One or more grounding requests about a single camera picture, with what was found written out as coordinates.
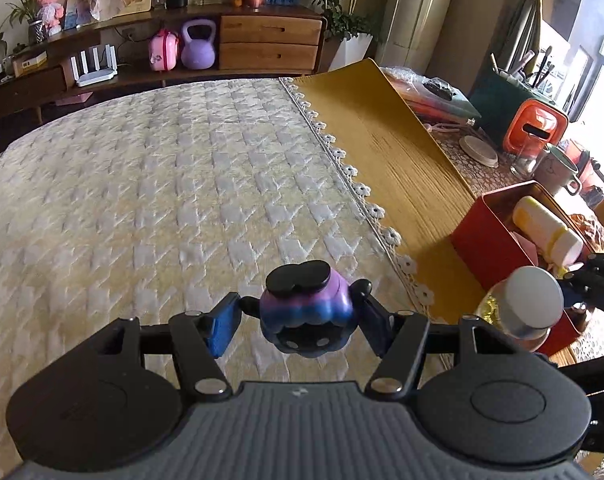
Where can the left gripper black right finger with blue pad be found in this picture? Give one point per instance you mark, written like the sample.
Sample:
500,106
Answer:
473,391

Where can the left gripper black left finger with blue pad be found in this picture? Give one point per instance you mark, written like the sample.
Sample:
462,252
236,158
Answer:
121,392

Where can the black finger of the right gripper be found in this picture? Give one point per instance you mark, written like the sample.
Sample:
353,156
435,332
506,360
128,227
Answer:
585,285

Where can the white yellow plastic bottle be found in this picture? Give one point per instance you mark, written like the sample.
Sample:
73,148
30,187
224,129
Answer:
559,244

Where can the clear jar silver lid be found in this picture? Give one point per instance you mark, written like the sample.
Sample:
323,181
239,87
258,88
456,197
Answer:
525,306

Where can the purple blue mushroom toy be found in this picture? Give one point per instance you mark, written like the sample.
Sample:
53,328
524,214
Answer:
307,308

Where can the red metal tin box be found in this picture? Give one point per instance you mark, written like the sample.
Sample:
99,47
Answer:
493,247

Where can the white ceramic mug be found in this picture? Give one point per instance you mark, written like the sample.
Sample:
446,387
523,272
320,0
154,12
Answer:
555,171

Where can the clear drinking glass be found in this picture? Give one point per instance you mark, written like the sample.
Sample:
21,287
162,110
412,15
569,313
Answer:
526,160

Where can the orange tissue box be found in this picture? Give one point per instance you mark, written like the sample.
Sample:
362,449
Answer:
534,124

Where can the round cream lid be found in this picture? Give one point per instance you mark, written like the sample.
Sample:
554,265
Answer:
479,151

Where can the cream quilted table cover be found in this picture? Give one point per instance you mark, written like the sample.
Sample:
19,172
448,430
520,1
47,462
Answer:
161,203

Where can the yellow wood-grain mat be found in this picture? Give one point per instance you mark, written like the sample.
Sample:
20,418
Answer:
416,196

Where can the dark green storage bag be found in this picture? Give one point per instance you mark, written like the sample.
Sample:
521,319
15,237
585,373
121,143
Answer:
497,99

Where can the stack of plastic folders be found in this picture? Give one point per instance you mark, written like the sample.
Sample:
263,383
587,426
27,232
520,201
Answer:
431,99

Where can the white wifi router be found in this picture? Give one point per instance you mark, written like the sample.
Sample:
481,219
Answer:
94,66

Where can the white standing air conditioner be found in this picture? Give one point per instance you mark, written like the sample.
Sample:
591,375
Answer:
409,32

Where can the pink toy case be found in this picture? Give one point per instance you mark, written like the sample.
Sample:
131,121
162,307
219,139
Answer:
163,50

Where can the purple kettlebell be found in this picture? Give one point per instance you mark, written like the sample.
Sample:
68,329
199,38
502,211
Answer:
198,54

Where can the wooden drawer cabinet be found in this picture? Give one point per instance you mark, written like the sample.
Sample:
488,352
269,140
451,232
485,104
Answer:
272,40

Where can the green potted plant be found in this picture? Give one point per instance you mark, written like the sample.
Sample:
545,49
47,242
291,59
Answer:
347,35

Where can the small potted plant left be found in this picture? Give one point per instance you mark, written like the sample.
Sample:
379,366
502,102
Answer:
28,11

